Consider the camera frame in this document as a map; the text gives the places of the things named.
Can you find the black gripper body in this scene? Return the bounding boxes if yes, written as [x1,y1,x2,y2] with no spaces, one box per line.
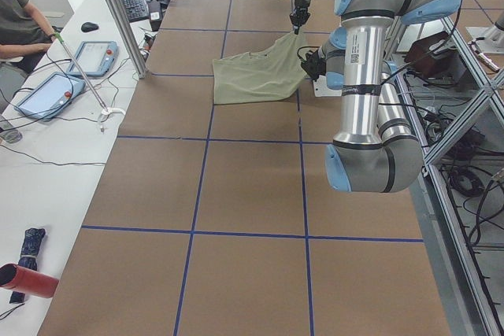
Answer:
[290,0,311,28]
[300,47,326,80]

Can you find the green long-sleeve shirt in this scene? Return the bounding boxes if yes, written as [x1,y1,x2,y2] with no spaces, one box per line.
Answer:
[213,32,306,105]

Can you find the black computer keyboard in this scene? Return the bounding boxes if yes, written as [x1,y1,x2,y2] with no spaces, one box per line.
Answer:
[121,0,149,23]

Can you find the teach pendant far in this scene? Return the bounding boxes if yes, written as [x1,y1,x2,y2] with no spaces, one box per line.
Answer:
[75,41,118,78]

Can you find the teach pendant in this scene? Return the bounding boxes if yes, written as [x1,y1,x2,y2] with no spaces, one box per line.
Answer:
[75,41,118,78]
[14,72,85,120]

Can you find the metal reacher grabber tool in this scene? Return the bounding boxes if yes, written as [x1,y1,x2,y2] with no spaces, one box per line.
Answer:
[54,32,126,133]

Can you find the black computer mouse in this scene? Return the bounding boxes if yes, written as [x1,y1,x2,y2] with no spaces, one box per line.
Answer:
[80,22,99,33]

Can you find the teach pendant near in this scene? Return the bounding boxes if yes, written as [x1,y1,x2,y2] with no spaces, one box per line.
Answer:
[14,72,85,120]

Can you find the seated person in grey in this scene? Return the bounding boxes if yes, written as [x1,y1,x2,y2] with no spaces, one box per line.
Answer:
[1,0,56,74]

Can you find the red cylinder bottle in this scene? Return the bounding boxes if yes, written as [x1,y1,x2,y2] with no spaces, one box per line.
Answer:
[1,264,59,298]

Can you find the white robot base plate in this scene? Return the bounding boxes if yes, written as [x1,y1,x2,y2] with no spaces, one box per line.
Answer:
[313,76,342,98]

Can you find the brown box under frame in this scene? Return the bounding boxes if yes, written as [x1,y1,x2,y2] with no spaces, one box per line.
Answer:
[405,31,456,77]

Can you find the aluminium side frame rails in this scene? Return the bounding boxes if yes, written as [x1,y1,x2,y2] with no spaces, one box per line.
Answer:
[385,17,503,335]

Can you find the aluminium frame post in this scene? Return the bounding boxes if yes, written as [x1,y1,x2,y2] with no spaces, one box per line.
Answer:
[105,0,147,79]

